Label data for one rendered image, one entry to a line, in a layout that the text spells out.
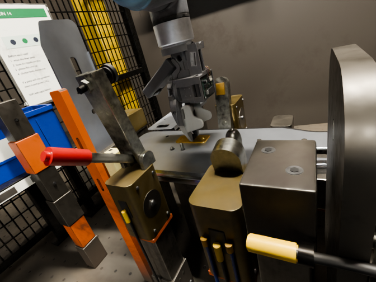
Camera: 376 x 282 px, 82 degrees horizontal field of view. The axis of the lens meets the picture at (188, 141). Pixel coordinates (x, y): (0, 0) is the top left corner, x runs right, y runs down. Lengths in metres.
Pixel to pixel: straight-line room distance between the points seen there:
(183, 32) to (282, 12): 2.19
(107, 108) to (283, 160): 0.24
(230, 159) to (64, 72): 0.49
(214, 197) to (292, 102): 2.55
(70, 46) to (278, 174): 0.59
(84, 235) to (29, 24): 0.70
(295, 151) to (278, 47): 2.44
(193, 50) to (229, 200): 0.31
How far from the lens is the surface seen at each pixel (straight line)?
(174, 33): 0.45
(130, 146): 0.35
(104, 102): 0.33
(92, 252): 0.75
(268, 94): 2.71
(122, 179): 0.36
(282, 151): 0.20
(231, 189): 0.24
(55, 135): 0.68
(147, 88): 0.53
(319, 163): 0.40
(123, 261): 0.74
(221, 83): 0.58
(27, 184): 0.65
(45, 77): 0.93
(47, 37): 0.64
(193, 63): 0.45
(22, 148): 0.59
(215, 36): 2.65
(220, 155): 0.25
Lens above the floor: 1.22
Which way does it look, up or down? 24 degrees down
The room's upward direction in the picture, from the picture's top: 15 degrees counter-clockwise
